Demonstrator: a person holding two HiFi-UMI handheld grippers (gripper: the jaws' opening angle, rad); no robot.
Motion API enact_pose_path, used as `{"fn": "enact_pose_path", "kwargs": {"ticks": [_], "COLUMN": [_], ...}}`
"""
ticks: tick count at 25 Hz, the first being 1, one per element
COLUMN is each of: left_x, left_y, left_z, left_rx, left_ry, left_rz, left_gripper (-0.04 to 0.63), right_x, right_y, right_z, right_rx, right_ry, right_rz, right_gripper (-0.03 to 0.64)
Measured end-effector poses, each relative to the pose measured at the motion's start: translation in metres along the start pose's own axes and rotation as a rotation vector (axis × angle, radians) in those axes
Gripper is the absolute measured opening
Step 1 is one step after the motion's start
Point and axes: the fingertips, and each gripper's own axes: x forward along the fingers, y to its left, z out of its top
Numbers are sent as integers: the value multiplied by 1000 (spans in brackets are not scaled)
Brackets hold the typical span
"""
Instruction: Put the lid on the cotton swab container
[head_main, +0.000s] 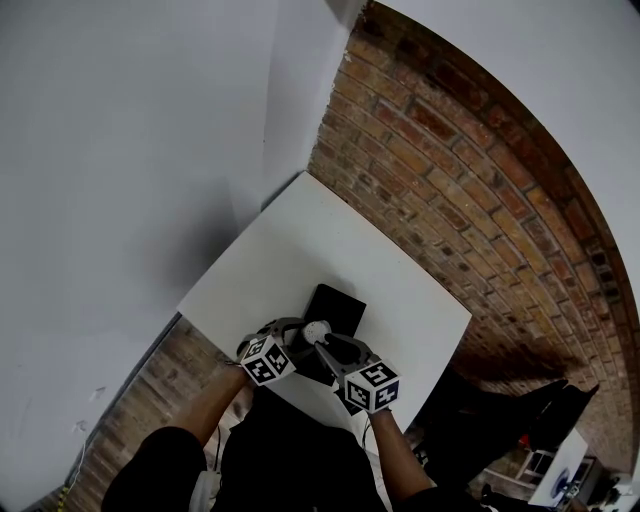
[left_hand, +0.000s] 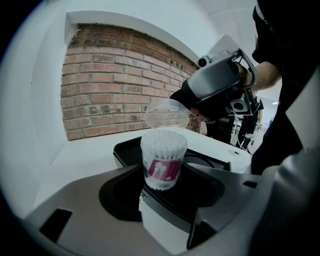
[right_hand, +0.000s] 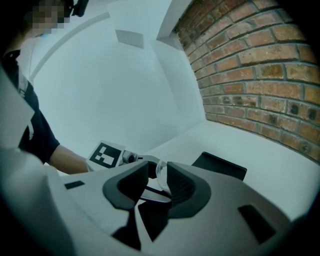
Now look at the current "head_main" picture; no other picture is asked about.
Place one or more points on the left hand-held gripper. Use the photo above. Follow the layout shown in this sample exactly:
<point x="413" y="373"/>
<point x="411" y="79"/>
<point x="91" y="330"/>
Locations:
<point x="265" y="360"/>

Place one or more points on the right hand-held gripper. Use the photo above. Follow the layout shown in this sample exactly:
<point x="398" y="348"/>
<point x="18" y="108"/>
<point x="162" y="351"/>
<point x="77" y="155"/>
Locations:
<point x="372" y="387"/>

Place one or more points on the small white cylinder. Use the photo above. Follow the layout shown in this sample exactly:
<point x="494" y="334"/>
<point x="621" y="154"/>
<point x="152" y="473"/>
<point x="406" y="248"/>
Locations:
<point x="312" y="331"/>

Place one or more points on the person's left forearm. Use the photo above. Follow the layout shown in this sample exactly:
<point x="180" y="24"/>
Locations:
<point x="215" y="407"/>

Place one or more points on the person's right forearm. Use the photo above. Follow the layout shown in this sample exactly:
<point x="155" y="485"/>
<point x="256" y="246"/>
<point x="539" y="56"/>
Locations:
<point x="400" y="455"/>

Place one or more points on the black rectangular box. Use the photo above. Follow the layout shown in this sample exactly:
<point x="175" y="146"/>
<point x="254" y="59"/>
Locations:
<point x="340" y="307"/>

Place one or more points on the white table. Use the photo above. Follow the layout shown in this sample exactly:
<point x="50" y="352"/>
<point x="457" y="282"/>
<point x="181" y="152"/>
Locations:
<point x="325" y="240"/>

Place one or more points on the person's black clothing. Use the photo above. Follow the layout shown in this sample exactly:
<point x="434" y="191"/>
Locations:
<point x="290" y="465"/>

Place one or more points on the black office chair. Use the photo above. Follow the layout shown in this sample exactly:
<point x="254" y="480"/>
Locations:
<point x="480" y="415"/>

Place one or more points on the white desk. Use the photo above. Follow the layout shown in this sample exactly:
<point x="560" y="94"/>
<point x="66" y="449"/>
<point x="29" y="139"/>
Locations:
<point x="562" y="465"/>

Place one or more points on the yellow black striped tape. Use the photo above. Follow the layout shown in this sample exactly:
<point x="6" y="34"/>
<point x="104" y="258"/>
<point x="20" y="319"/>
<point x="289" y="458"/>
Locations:
<point x="61" y="497"/>

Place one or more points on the white wall socket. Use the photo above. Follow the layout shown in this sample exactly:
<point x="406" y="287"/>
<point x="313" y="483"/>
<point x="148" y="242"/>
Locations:
<point x="97" y="393"/>
<point x="80" y="426"/>

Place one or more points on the white metal frame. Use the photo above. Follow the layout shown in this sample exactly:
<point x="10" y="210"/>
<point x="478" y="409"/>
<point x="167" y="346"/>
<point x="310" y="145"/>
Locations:
<point x="537" y="465"/>

